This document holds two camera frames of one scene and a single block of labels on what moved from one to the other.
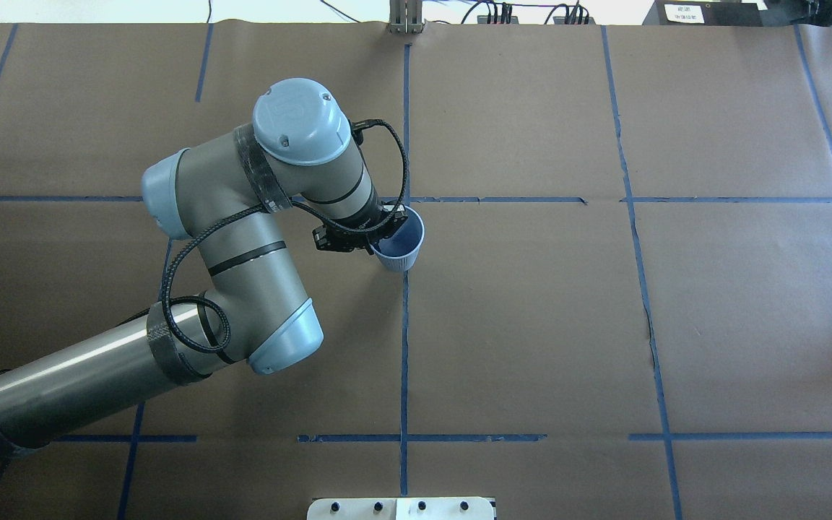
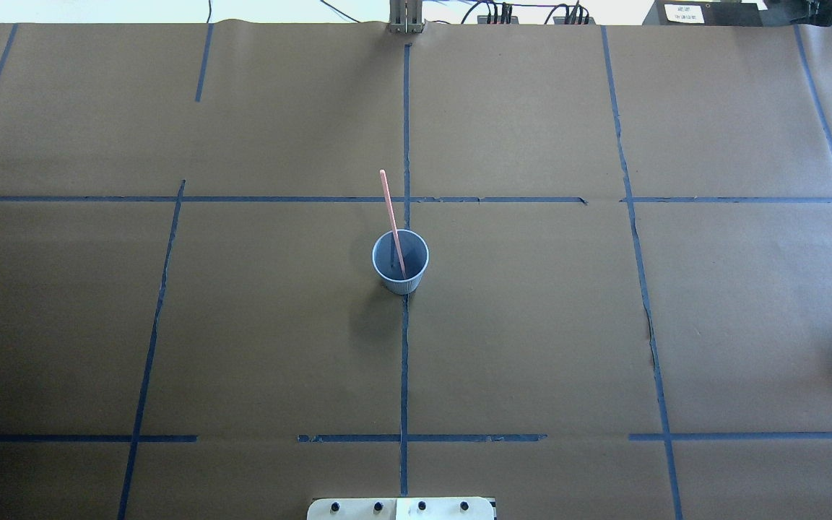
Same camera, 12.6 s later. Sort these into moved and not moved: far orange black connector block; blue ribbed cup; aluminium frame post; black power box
Moved: blue ribbed cup
Not moved: aluminium frame post; far orange black connector block; black power box
